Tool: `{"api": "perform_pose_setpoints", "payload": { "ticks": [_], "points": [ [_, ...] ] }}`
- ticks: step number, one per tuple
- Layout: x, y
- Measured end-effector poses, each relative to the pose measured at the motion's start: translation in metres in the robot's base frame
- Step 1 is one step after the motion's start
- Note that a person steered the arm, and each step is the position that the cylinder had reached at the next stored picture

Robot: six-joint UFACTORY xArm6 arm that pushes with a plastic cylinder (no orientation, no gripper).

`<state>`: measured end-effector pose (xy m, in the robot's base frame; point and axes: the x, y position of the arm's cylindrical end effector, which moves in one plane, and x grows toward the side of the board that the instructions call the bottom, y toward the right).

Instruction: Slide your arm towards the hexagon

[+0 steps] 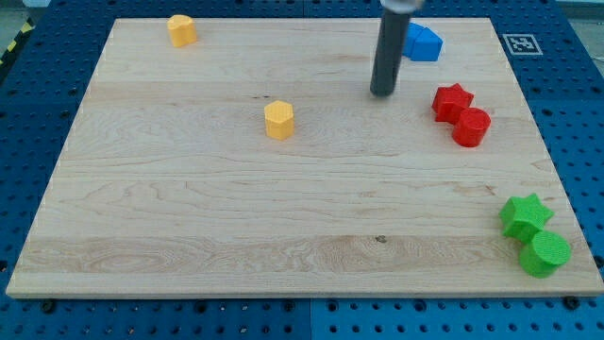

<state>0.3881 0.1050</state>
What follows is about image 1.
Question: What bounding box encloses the green cylinder block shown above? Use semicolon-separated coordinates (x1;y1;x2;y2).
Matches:
519;230;572;279

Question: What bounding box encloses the blue cube block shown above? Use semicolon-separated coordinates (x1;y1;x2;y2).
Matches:
402;23;425;58

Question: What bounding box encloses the yellow hexagon block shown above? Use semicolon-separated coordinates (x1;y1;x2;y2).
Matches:
264;100;294;141

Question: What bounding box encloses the light wooden board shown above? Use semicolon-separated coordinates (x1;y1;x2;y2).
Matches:
7;18;603;299

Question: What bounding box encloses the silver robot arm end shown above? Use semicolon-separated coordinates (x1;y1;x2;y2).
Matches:
380;0;424;14

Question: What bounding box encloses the yellow heart block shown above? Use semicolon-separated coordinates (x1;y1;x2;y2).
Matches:
166;14;197;47

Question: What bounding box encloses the blue pentagon block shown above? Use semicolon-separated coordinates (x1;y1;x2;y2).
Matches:
410;27;443;61

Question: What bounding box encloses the red star block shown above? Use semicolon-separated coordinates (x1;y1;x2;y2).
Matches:
431;83;475;125

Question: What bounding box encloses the white fiducial marker tag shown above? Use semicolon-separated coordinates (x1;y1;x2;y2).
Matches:
503;33;543;56

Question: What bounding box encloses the green star block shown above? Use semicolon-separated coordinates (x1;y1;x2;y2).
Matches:
498;193;555;244

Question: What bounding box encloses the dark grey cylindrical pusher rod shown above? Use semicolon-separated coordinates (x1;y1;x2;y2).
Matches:
370;9;411;97

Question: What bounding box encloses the red cylinder block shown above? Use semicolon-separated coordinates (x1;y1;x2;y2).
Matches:
452;108;491;147

